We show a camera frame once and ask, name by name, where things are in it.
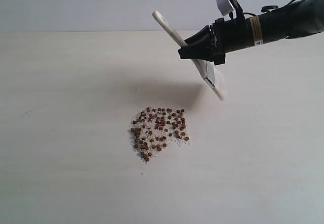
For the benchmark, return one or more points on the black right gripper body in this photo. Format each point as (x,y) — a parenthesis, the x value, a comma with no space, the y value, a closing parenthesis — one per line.
(230,36)

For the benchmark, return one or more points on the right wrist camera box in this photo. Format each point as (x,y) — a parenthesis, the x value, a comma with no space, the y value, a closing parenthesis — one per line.
(227,7)

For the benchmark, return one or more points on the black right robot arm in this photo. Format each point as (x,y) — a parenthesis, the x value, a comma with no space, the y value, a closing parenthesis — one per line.
(297,19)

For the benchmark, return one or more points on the pile of beans and rice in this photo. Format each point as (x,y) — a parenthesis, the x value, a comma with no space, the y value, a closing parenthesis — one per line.
(155,129)

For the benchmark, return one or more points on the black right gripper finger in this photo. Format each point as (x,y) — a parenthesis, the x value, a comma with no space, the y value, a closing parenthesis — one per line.
(204,38)
(199,51)

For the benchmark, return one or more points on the wooden paint brush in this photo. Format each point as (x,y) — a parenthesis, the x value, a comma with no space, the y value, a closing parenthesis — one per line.
(212,76)

